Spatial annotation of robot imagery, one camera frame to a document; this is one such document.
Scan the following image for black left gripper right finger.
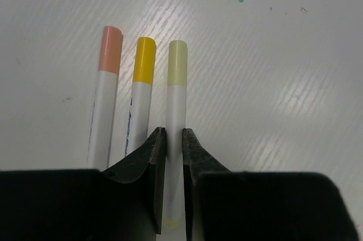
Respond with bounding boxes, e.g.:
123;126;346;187
182;128;359;240

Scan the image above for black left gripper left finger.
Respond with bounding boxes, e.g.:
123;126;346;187
1;127;166;240

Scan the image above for yellow capped marker crossing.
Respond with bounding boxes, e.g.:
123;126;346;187
164;40;188;228

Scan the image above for yellow capped marker upper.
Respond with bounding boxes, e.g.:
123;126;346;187
124;37;156;156

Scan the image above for peach capped white marker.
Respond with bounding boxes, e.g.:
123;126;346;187
87;26;123;171

